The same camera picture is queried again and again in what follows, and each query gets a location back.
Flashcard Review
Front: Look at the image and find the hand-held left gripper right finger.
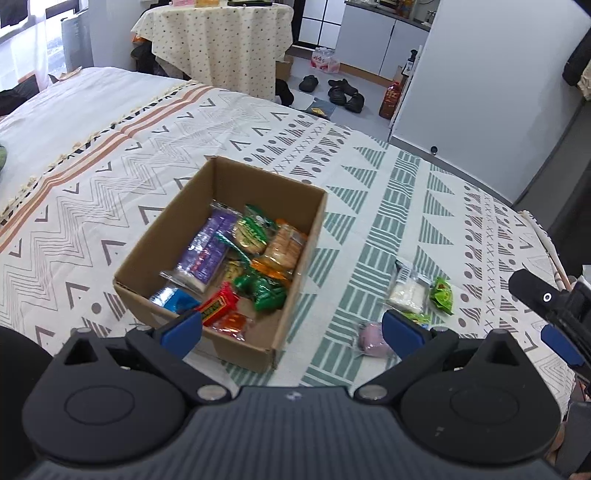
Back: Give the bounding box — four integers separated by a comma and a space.
353, 309, 529, 407

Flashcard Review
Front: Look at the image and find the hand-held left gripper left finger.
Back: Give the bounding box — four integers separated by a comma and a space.
58, 309, 241, 407

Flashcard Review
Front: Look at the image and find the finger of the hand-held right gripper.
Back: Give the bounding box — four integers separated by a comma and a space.
508, 268, 578, 320
540, 323, 591, 385

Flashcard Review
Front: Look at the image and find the blue snack packet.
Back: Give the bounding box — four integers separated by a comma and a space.
148, 285, 199, 315

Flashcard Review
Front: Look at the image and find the red snack packet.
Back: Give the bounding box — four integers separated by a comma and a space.
194, 282, 241, 326

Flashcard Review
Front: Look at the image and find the red orange foil packet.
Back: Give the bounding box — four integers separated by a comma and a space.
213, 311, 254, 342

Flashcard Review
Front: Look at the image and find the yellow green snack packet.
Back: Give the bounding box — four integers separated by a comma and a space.
222, 258, 250, 282

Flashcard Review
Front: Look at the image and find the purple snack packet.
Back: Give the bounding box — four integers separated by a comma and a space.
159, 203, 243, 296

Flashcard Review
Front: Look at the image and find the large green snack packet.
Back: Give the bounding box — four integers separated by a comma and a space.
233, 268, 288, 313

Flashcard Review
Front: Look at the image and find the green round cracker packet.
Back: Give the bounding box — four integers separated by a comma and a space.
231, 204, 278, 257

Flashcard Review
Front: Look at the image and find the orange cracker packet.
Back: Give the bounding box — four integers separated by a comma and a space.
252, 218, 309, 282

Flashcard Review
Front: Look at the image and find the pink round snack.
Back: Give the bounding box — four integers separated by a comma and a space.
353, 320, 398, 358

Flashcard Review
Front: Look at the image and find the white rice cake packet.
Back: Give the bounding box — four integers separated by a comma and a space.
385, 259, 433, 326

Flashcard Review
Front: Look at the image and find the small green snack packet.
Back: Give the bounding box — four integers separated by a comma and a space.
428, 275, 455, 317

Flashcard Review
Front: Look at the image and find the white wardrobe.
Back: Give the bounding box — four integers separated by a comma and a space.
388, 0, 591, 208

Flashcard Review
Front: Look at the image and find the red bottle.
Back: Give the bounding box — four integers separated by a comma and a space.
379, 79, 403, 120

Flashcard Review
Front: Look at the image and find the black hanging garment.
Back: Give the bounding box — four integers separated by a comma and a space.
562, 32, 591, 88

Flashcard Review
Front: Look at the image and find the white bed sheet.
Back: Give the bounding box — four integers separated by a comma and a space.
0, 67, 195, 158

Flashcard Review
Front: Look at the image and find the black bag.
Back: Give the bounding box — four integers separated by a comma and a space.
274, 78, 296, 107

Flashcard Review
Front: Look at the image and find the bottled water pack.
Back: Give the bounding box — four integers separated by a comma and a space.
310, 46, 341, 75

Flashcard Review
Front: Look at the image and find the dark cloth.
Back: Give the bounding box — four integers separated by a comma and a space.
0, 74, 40, 116

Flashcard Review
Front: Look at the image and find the table with dotted tablecloth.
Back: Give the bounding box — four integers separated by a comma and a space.
130, 0, 294, 101

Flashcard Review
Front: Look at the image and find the white kitchen cabinet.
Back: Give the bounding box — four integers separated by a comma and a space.
335, 0, 432, 79

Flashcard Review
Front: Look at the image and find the white tower heater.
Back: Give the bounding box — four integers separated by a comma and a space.
60, 10, 95, 75

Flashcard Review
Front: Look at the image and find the pile of kitchenware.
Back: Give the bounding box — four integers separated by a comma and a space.
379, 0, 439, 19

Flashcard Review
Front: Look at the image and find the dark framed panel door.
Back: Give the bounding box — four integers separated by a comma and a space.
295, 0, 347, 47

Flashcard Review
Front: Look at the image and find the window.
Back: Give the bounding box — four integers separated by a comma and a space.
0, 0, 88, 47

